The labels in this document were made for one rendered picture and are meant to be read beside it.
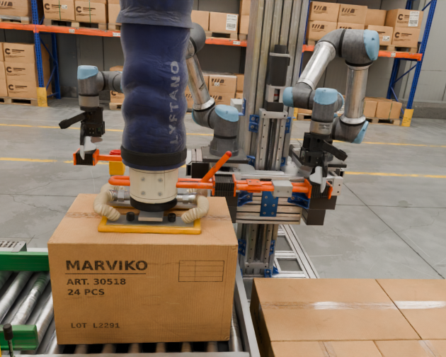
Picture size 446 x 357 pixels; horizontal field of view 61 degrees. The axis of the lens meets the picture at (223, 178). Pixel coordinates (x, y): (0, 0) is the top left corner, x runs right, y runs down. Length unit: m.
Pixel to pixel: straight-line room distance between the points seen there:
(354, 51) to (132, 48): 0.93
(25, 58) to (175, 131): 7.93
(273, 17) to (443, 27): 9.77
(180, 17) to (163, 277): 0.81
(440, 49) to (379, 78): 1.67
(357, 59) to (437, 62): 9.92
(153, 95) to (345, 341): 1.13
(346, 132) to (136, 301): 1.21
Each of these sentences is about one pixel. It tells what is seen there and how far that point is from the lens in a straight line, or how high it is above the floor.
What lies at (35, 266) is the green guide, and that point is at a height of 0.58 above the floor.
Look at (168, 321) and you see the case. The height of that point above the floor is 0.64.
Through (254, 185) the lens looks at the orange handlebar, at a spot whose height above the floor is 1.09.
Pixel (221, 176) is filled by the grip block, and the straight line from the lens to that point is 1.41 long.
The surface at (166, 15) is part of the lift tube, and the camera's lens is 1.19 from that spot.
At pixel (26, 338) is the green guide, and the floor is 0.60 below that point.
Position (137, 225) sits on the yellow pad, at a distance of 1.32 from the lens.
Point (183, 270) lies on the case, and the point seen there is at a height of 0.85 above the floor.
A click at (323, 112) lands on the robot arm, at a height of 1.37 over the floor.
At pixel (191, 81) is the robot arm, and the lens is 1.86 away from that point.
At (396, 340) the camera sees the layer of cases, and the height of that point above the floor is 0.54.
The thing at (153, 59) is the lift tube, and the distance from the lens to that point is 1.19.
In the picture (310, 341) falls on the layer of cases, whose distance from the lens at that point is 1.58.
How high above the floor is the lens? 1.57
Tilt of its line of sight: 20 degrees down
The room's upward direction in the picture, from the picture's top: 4 degrees clockwise
